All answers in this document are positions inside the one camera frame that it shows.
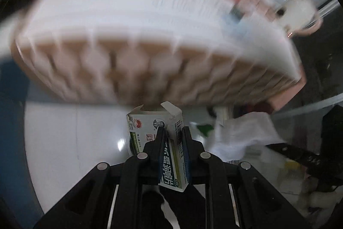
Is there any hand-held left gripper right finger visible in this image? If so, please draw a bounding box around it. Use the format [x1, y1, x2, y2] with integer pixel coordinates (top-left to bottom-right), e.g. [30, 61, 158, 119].
[181, 126, 312, 229]

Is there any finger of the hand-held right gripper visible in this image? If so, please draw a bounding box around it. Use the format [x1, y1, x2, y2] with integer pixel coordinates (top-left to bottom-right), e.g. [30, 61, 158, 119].
[265, 143, 323, 168]

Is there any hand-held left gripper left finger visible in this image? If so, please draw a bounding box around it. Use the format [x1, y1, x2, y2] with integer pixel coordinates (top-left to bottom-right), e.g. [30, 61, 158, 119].
[33, 126, 169, 229]

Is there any white green medicine box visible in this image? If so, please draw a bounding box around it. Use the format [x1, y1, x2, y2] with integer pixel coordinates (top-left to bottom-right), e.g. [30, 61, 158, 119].
[126, 101, 191, 193]

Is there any beige woven basket white liner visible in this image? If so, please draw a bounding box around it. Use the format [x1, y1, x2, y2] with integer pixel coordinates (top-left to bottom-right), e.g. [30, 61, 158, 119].
[10, 0, 307, 112]

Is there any green wrapper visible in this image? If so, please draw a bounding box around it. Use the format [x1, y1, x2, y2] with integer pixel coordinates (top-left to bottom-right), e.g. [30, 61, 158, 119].
[197, 124, 216, 137]

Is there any white crumpled paper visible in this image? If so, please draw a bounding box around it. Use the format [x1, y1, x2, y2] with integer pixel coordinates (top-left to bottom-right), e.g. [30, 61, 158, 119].
[293, 186, 343, 220]

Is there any white plastic bag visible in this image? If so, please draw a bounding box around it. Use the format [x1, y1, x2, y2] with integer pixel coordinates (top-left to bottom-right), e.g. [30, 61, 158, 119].
[211, 110, 288, 163]

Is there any pink box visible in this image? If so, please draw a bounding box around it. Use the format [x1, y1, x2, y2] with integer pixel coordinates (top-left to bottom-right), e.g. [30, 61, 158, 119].
[268, 76, 307, 112]

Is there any blue object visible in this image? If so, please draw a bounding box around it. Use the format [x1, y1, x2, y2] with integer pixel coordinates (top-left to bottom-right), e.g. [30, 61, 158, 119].
[0, 59, 45, 221]

